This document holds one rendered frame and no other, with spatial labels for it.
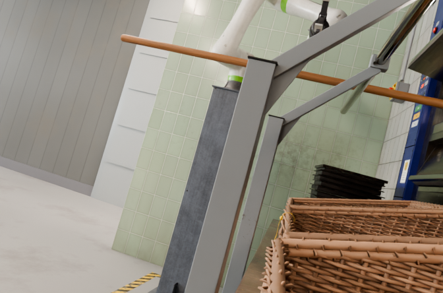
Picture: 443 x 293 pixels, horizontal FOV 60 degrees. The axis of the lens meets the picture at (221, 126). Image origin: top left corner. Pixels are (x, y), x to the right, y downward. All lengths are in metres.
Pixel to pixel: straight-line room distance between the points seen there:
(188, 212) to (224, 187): 1.60
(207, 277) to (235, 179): 0.13
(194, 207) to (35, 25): 4.25
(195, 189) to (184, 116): 0.80
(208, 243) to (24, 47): 5.42
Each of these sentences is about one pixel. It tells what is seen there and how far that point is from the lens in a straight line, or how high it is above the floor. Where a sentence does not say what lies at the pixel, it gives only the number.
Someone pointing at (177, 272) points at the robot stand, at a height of 0.17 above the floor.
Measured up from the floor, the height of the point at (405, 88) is 1.48.
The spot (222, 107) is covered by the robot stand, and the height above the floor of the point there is 1.09.
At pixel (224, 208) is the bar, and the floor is 0.74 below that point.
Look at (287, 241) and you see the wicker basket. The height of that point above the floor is 0.73.
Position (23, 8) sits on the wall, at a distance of 6.08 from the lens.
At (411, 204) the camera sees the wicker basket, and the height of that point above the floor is 0.84.
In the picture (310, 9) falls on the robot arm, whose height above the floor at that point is 1.65.
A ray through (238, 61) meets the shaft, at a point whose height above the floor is 1.19.
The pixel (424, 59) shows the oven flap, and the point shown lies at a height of 1.39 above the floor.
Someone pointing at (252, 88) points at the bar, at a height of 0.91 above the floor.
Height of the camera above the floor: 0.80
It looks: 5 degrees up
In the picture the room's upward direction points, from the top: 15 degrees clockwise
